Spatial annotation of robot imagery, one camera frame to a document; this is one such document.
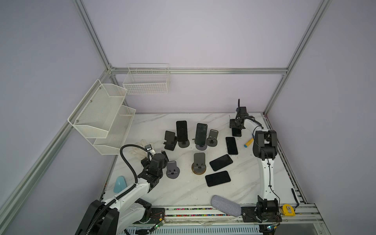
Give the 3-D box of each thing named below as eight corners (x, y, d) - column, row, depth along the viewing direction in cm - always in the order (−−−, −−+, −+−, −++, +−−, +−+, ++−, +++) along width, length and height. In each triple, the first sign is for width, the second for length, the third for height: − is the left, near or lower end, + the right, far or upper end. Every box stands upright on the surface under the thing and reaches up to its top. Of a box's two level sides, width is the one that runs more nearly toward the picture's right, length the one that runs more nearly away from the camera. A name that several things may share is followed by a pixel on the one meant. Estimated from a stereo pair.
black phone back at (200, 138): (195, 147, 102) (195, 134, 90) (196, 136, 108) (197, 122, 96) (205, 148, 101) (206, 135, 89) (206, 137, 107) (207, 123, 95)
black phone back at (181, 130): (177, 145, 103) (175, 130, 90) (178, 135, 109) (176, 120, 95) (187, 145, 103) (186, 130, 90) (187, 135, 109) (186, 120, 95)
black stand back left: (166, 150, 101) (163, 141, 92) (167, 140, 107) (165, 130, 98) (176, 150, 101) (174, 141, 92) (177, 140, 107) (175, 130, 98)
